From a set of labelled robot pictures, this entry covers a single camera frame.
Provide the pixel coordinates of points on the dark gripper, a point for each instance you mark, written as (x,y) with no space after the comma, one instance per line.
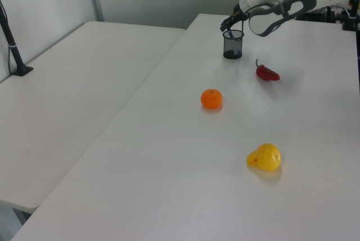
(240,10)

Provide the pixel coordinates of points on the blue white marker pen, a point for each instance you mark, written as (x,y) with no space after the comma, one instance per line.
(231,34)

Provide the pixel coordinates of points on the black mesh pen cup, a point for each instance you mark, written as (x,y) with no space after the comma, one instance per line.
(233,47)

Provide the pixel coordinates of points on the red chili pepper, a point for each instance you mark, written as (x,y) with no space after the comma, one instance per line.
(266,73)

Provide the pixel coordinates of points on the orange mandarin fruit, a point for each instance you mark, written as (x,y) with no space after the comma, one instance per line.
(211,99)

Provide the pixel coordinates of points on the black clamp stand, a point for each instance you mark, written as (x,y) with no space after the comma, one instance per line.
(350,20)

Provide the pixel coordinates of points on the yellow pear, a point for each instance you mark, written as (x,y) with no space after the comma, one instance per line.
(265,158)

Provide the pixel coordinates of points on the white side table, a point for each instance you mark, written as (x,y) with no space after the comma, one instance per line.
(56,106)

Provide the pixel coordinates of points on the black pole with base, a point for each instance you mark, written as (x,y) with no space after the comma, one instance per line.
(14,52)

